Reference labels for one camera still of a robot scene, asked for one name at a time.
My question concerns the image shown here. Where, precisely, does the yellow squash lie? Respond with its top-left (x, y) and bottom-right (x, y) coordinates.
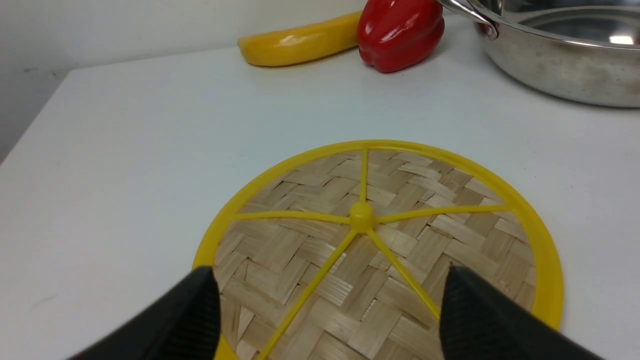
top-left (237, 11), bottom-right (362, 68)

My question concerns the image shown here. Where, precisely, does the red bell pepper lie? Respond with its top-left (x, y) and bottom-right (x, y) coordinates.
top-left (356, 0), bottom-right (445, 73)

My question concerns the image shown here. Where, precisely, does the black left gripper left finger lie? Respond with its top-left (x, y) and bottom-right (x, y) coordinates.
top-left (71, 266), bottom-right (222, 360)

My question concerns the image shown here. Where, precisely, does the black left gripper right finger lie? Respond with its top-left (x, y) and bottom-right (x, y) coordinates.
top-left (439, 266), bottom-right (598, 360)

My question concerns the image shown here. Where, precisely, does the yellow rimmed woven steamer lid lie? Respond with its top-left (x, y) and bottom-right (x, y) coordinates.
top-left (193, 140), bottom-right (564, 360)

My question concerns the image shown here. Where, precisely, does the stainless steel pot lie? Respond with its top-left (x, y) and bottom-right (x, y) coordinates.
top-left (441, 0), bottom-right (640, 109)

